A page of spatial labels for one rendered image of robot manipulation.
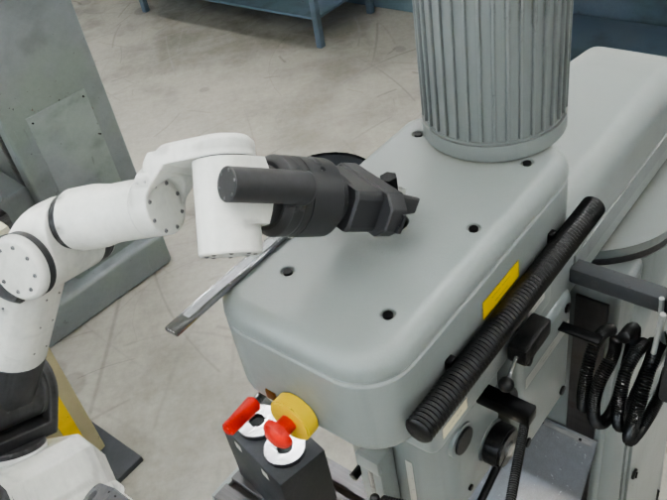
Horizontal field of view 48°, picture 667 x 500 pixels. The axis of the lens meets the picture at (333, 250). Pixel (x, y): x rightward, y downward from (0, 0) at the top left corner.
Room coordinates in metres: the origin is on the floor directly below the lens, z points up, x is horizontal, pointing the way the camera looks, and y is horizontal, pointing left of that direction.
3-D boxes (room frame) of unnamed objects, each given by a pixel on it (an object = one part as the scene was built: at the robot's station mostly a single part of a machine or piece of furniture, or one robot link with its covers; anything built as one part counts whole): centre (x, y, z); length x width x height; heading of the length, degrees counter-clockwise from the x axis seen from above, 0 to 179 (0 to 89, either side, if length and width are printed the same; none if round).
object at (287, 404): (0.58, 0.08, 1.76); 0.06 x 0.02 x 0.06; 45
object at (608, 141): (1.09, -0.43, 1.66); 0.80 x 0.23 x 0.20; 135
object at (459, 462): (0.74, -0.08, 1.47); 0.21 x 0.19 x 0.32; 45
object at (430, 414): (0.66, -0.21, 1.79); 0.45 x 0.04 x 0.04; 135
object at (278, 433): (0.56, 0.10, 1.76); 0.04 x 0.03 x 0.04; 45
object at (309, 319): (0.75, -0.09, 1.81); 0.47 x 0.26 x 0.16; 135
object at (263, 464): (1.03, 0.21, 1.06); 0.22 x 0.12 x 0.20; 33
